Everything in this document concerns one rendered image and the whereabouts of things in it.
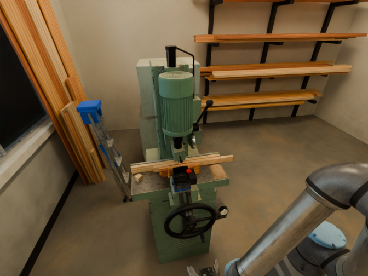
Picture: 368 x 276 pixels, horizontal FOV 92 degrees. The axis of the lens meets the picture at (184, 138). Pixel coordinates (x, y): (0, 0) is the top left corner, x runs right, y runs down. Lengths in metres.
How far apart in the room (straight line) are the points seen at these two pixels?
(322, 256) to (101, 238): 1.73
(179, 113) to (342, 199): 0.67
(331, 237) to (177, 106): 0.93
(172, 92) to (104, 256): 1.59
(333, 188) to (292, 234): 0.19
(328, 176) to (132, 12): 3.00
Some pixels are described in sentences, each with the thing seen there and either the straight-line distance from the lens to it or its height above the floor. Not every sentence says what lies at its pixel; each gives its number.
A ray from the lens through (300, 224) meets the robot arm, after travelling 0.68.
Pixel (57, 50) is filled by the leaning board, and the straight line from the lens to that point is 2.64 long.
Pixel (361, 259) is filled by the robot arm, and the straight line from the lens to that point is 0.82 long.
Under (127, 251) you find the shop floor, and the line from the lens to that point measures 1.95.
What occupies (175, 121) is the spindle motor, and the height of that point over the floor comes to 1.29.
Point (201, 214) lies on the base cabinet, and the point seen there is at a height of 0.58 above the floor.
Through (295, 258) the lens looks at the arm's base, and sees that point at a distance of 1.26.
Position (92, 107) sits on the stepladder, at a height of 1.15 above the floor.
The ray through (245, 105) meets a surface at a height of 0.54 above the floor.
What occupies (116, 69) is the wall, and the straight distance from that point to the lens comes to 3.27.
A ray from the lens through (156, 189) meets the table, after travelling 1.09.
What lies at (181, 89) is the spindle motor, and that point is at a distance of 0.85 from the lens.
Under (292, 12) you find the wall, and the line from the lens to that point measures 3.88.
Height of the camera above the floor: 1.71
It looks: 32 degrees down
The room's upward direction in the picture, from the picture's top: 1 degrees counter-clockwise
